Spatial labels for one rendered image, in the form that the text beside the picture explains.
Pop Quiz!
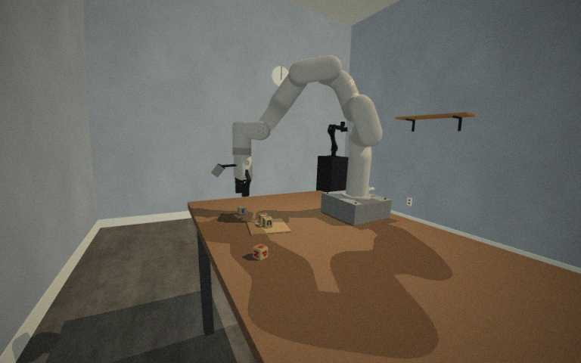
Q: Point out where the tan flat mat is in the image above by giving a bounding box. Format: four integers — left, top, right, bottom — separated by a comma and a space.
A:
247, 219, 291, 235

